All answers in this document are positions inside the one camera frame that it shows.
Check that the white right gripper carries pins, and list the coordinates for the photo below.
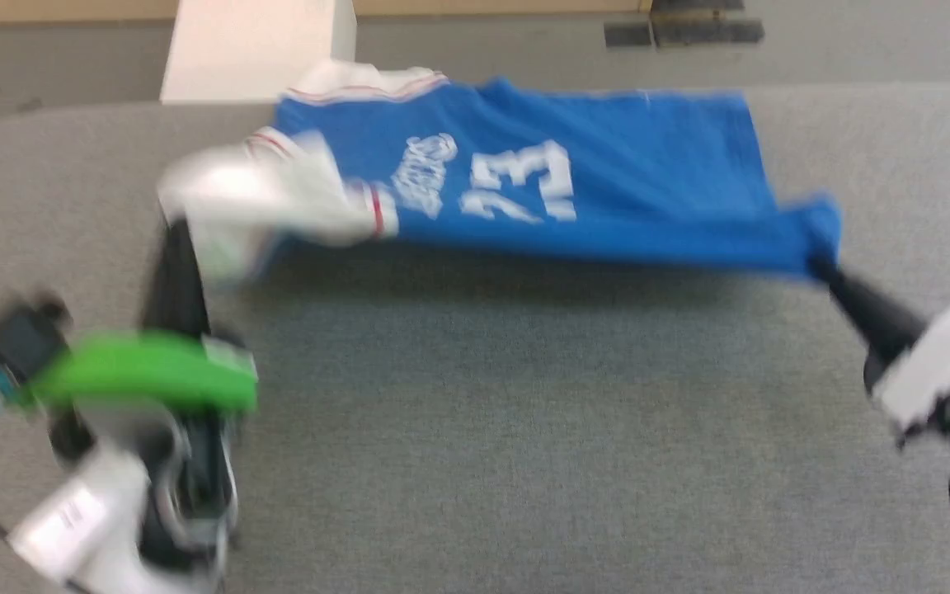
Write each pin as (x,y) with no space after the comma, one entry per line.
(941,355)

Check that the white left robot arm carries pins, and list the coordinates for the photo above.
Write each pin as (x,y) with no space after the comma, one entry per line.
(104,520)

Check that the grey fabric sofa seat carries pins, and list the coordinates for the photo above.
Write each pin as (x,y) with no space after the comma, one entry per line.
(524,429)

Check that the blue and white basketball jersey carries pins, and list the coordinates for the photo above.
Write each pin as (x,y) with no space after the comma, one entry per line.
(623,173)

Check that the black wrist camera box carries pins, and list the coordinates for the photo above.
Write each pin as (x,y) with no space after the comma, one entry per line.
(5,363)

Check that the white rectangular box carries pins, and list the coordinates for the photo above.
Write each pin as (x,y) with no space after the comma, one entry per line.
(252,49)

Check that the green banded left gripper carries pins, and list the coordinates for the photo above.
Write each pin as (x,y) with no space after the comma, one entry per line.
(153,375)

